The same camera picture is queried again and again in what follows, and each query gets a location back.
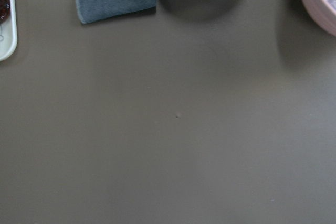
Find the dark tea bottle upright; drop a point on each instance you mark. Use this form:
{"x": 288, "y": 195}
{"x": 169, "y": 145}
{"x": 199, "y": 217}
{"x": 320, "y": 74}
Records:
{"x": 5, "y": 6}

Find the pink ice bowl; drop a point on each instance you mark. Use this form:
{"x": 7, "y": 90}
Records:
{"x": 322, "y": 13}

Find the cream rabbit tray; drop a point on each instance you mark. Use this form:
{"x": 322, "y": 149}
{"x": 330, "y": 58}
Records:
{"x": 9, "y": 33}

